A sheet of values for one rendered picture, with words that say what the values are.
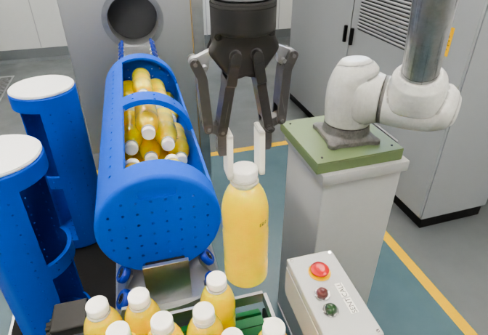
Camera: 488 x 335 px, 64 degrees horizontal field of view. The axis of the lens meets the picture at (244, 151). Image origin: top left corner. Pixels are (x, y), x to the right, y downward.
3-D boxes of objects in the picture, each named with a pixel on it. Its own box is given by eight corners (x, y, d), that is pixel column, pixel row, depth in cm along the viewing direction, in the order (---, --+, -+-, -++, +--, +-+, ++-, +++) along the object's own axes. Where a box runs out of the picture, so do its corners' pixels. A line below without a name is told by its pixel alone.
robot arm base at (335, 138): (353, 116, 148) (355, 103, 146) (381, 144, 130) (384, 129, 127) (308, 121, 146) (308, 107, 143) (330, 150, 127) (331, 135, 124)
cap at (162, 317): (176, 333, 66) (175, 326, 66) (153, 340, 65) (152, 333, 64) (171, 314, 70) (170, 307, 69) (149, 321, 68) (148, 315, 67)
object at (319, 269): (324, 263, 78) (324, 259, 77) (332, 277, 75) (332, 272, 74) (307, 267, 77) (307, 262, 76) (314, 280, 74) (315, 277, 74)
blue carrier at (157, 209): (178, 115, 171) (174, 51, 156) (221, 261, 99) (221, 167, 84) (110, 120, 164) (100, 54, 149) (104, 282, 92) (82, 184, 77)
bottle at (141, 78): (130, 82, 152) (131, 101, 137) (133, 65, 149) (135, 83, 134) (147, 86, 155) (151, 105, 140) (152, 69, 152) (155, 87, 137)
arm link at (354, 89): (330, 107, 142) (337, 48, 131) (381, 116, 135) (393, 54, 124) (316, 125, 130) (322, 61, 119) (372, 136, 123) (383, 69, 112)
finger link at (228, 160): (233, 135, 50) (227, 136, 50) (233, 179, 53) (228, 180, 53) (228, 125, 52) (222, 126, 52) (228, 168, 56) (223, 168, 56)
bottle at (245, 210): (216, 273, 64) (209, 179, 55) (244, 251, 69) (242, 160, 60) (247, 296, 60) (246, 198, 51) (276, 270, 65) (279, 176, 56)
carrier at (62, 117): (76, 211, 237) (45, 244, 213) (35, 74, 191) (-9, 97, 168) (118, 218, 231) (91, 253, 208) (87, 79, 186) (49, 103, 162)
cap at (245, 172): (225, 179, 55) (224, 169, 55) (243, 168, 58) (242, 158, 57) (245, 190, 53) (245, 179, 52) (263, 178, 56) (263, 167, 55)
